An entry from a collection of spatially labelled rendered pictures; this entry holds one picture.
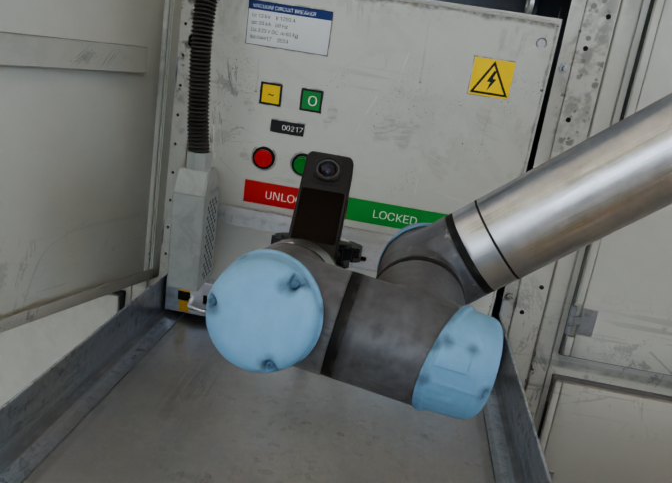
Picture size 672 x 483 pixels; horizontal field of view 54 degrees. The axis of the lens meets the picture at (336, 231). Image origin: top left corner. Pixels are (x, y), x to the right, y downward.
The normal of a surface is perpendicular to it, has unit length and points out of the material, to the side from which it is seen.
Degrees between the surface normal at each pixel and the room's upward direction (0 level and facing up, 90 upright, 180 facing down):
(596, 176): 75
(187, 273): 94
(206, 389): 0
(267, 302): 80
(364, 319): 56
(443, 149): 94
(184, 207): 94
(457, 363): 68
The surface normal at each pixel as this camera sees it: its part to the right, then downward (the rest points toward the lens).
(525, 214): -0.38, -0.07
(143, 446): 0.15, -0.95
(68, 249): 0.89, 0.24
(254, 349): -0.10, 0.06
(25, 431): 0.98, 0.18
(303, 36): -0.14, 0.30
